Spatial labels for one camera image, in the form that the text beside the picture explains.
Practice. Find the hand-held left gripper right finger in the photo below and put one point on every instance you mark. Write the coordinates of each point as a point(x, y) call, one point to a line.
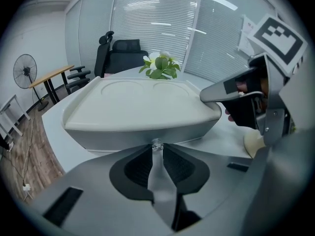
point(199, 176)

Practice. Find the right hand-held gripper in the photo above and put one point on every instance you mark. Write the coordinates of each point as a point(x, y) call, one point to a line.
point(273, 95)

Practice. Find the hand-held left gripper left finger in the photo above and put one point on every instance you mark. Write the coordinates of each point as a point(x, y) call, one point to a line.
point(118, 178)

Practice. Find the grey storage box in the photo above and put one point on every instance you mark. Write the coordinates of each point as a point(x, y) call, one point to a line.
point(110, 136)

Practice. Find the white plastic tray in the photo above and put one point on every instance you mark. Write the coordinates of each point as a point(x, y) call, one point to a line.
point(128, 107)

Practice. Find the person's right hand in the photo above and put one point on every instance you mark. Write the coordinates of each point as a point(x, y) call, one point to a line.
point(229, 115)

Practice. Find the cream vase with pink flowers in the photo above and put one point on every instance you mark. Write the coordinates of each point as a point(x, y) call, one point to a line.
point(253, 144)

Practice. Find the white paper notice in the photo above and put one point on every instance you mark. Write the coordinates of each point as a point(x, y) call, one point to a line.
point(246, 36)

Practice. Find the white power strip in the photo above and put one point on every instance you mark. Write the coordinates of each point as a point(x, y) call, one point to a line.
point(27, 187)

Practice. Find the pink bag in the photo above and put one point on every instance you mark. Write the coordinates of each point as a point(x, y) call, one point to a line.
point(108, 75)

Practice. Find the small white-flowered potted plant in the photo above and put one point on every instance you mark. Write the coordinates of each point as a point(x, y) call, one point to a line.
point(161, 66)

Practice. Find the black mesh office chair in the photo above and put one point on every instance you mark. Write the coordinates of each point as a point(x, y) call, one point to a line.
point(125, 58)

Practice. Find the black high-back office chair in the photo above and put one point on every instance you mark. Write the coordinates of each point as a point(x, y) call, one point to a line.
point(102, 58)

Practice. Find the round wooden table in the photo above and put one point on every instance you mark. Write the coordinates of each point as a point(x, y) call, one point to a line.
point(51, 75)

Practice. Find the small white side table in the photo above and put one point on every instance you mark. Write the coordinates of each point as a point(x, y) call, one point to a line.
point(9, 102)

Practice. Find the black standing fan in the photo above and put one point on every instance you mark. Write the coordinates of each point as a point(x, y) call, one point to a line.
point(24, 71)

